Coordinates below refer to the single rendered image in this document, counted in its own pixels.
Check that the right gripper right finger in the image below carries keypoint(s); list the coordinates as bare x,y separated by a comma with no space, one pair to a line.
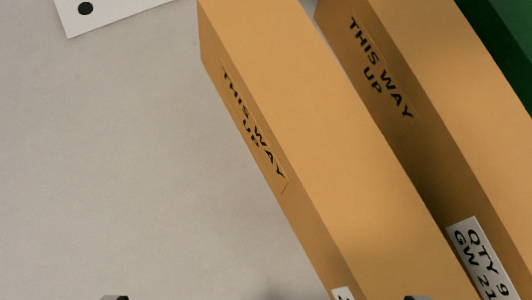
417,297

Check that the dark green flat box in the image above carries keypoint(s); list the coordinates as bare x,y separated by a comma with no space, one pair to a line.
505,29

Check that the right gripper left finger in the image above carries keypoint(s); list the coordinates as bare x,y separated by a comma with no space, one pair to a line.
114,297

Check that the tan cardboard carton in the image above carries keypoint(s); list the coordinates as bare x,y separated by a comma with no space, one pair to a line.
355,212
454,124

